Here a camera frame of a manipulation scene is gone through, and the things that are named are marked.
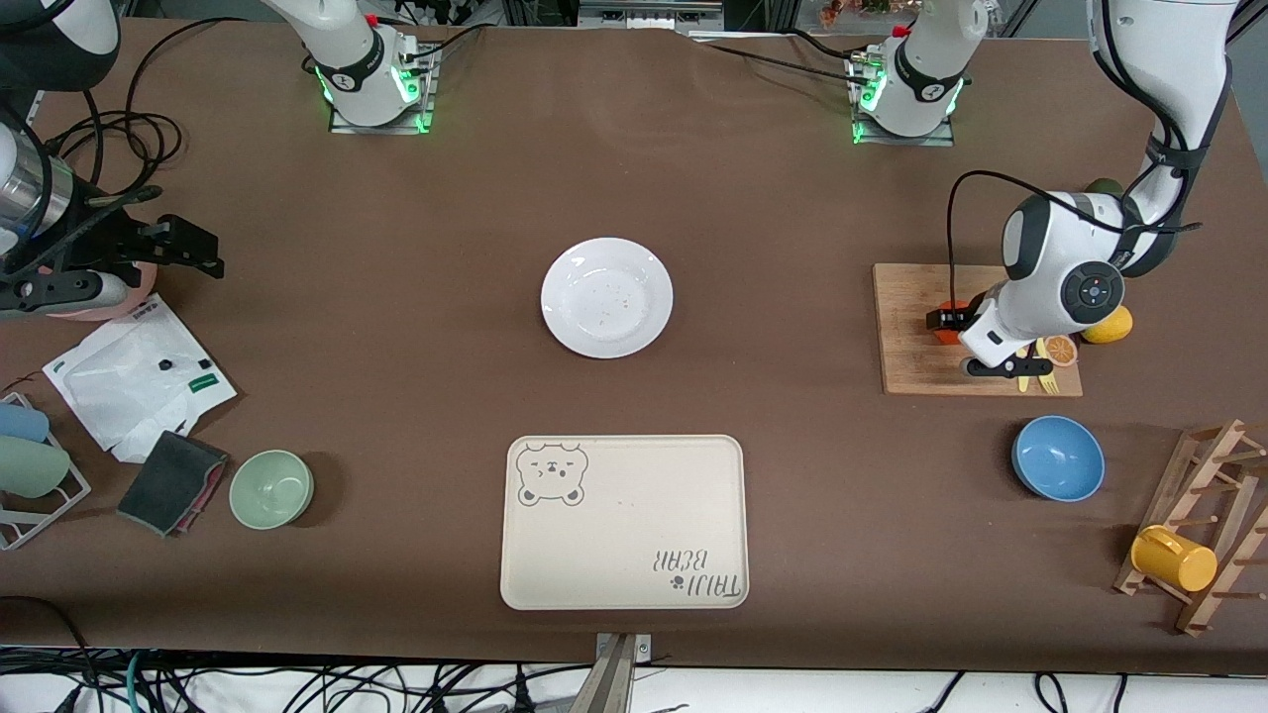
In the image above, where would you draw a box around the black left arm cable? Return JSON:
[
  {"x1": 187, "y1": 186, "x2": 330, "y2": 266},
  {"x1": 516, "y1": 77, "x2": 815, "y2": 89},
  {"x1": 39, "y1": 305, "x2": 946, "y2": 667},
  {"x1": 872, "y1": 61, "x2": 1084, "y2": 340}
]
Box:
[{"x1": 946, "y1": 170, "x2": 1132, "y2": 313}]

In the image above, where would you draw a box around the blue plastic bowl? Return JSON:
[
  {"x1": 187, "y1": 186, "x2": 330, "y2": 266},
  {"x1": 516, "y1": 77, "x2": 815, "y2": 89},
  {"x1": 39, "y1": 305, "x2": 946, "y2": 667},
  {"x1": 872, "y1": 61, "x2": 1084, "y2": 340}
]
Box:
[{"x1": 1011, "y1": 415, "x2": 1107, "y2": 503}]

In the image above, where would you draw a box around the coiled black cable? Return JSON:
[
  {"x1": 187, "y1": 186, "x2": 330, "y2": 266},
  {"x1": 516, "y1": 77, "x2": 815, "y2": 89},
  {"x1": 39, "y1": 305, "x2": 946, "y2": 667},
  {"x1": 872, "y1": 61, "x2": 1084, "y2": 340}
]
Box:
[{"x1": 40, "y1": 17, "x2": 249, "y2": 199}]

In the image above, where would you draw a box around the white wire cup rack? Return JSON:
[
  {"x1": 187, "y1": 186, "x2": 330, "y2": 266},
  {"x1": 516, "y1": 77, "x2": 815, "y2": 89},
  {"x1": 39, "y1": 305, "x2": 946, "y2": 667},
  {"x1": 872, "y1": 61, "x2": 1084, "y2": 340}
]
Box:
[{"x1": 0, "y1": 393, "x2": 92, "y2": 552}]

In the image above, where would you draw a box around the dark grey folded cloth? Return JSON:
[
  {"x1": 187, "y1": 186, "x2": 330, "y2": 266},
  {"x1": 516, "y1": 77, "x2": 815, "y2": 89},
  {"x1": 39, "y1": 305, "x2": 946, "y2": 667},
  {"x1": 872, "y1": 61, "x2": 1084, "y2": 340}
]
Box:
[{"x1": 117, "y1": 431, "x2": 231, "y2": 538}]

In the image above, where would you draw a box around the bamboo cutting board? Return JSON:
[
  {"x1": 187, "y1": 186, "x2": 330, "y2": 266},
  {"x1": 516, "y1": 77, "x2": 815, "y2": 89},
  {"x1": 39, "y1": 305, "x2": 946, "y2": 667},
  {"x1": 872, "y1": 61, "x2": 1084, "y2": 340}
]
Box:
[{"x1": 873, "y1": 262, "x2": 1084, "y2": 398}]

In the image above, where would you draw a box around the yellow toy lemon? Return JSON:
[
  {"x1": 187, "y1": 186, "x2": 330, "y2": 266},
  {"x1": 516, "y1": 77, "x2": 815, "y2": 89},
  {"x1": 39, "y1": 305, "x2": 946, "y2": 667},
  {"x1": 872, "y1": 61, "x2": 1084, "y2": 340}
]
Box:
[{"x1": 1080, "y1": 305, "x2": 1134, "y2": 346}]

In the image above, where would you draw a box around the pale green cup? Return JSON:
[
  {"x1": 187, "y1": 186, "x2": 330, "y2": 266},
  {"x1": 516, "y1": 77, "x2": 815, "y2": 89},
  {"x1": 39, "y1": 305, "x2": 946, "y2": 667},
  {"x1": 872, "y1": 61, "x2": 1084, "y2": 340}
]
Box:
[{"x1": 0, "y1": 437, "x2": 72, "y2": 499}]

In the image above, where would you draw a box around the metal table bracket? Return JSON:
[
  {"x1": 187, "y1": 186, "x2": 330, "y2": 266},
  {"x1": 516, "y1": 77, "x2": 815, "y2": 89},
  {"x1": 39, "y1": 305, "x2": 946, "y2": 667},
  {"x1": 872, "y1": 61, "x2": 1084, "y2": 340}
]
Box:
[{"x1": 582, "y1": 633, "x2": 655, "y2": 713}]

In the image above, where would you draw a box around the aluminium frame rail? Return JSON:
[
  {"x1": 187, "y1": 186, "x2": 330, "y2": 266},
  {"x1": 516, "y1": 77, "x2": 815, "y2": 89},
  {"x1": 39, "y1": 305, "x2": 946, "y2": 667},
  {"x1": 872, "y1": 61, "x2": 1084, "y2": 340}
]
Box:
[{"x1": 578, "y1": 0, "x2": 726, "y2": 34}]

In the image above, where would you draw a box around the light blue cup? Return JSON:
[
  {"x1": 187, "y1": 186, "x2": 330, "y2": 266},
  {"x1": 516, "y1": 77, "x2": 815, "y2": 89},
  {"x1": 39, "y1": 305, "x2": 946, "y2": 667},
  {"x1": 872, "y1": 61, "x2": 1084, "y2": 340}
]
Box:
[{"x1": 0, "y1": 403, "x2": 51, "y2": 444}]

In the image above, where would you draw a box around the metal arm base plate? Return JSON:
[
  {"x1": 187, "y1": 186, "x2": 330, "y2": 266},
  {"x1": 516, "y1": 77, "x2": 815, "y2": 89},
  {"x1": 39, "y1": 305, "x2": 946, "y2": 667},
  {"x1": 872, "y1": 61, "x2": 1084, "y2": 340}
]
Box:
[
  {"x1": 848, "y1": 57, "x2": 958, "y2": 149},
  {"x1": 329, "y1": 42, "x2": 439, "y2": 136}
]

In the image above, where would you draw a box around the wooden peg drying rack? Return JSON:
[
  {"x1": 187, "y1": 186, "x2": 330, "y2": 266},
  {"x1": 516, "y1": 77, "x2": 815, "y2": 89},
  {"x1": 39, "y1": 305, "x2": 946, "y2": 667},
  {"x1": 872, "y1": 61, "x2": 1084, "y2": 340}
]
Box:
[{"x1": 1113, "y1": 419, "x2": 1268, "y2": 637}]

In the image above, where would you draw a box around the orange toy mandarin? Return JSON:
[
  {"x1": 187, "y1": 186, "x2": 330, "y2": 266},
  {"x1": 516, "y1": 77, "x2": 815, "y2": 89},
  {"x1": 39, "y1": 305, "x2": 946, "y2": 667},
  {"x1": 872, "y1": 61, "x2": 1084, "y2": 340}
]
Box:
[{"x1": 935, "y1": 300, "x2": 984, "y2": 346}]

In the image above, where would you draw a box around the white ceramic plate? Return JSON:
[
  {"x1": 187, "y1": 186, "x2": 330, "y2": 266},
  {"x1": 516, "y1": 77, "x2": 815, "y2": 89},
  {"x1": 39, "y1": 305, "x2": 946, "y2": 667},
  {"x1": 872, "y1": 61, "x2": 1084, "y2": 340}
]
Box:
[{"x1": 541, "y1": 237, "x2": 675, "y2": 359}]

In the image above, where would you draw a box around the teal cable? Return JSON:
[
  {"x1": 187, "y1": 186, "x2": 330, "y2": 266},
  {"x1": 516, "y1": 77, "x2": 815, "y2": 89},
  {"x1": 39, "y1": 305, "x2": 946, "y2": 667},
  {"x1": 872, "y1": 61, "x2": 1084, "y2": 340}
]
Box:
[{"x1": 123, "y1": 649, "x2": 152, "y2": 713}]

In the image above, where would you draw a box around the yellow plastic mug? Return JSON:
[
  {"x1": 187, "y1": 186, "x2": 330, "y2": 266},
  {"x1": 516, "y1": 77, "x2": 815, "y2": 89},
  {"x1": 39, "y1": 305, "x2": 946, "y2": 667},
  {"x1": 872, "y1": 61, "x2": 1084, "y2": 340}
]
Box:
[{"x1": 1130, "y1": 525, "x2": 1218, "y2": 593}]

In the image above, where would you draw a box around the black base cable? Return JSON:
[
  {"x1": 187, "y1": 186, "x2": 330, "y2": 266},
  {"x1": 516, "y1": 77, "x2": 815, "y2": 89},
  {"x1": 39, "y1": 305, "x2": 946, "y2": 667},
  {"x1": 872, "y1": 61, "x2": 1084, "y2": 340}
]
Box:
[
  {"x1": 688, "y1": 35, "x2": 878, "y2": 84},
  {"x1": 396, "y1": 22, "x2": 488, "y2": 64}
]

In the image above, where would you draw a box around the white plastic bag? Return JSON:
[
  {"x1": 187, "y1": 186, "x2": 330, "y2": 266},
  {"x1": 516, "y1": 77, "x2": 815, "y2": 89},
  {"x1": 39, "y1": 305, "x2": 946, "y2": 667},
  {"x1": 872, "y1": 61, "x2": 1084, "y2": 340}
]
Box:
[{"x1": 43, "y1": 294, "x2": 239, "y2": 463}]

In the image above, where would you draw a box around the pale green bowl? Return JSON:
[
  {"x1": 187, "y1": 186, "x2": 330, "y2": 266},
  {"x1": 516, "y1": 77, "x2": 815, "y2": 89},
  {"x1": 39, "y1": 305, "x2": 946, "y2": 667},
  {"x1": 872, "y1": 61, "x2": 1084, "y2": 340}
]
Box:
[{"x1": 229, "y1": 450, "x2": 315, "y2": 531}]

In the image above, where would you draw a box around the pink plastic bowl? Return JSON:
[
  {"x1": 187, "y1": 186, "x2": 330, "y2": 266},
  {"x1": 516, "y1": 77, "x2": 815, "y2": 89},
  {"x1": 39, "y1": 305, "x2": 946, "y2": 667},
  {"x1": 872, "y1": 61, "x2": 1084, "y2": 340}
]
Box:
[{"x1": 54, "y1": 261, "x2": 159, "y2": 322}]

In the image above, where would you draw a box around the beige bear print tray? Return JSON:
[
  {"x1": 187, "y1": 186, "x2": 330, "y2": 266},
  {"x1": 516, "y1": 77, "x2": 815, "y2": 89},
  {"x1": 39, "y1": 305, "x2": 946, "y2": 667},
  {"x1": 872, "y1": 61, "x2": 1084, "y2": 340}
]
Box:
[{"x1": 500, "y1": 435, "x2": 750, "y2": 611}]

